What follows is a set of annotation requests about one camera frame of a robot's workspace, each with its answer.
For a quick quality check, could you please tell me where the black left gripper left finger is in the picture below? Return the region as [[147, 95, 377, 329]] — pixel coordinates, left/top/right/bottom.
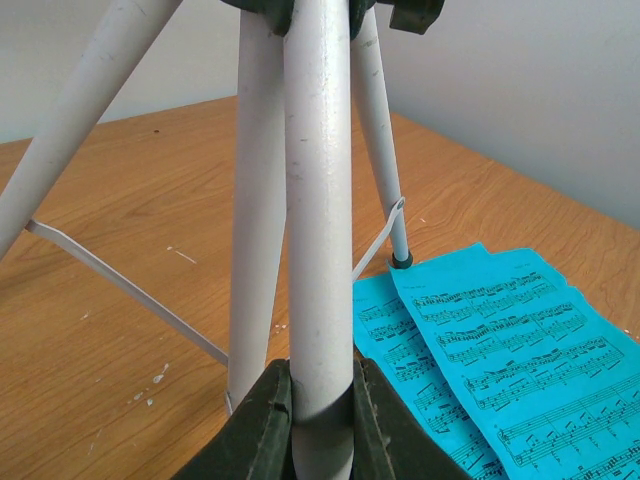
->
[[173, 359, 293, 480]]

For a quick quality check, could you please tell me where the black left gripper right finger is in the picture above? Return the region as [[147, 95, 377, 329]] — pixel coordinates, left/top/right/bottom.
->
[[352, 359, 469, 480]]

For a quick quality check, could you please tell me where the silver tripod music stand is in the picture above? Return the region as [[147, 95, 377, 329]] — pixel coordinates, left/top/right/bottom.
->
[[1, 1, 413, 479]]

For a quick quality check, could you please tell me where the blue sheet music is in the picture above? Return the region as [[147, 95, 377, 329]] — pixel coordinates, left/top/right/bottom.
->
[[353, 274, 507, 479], [392, 249, 639, 479]]

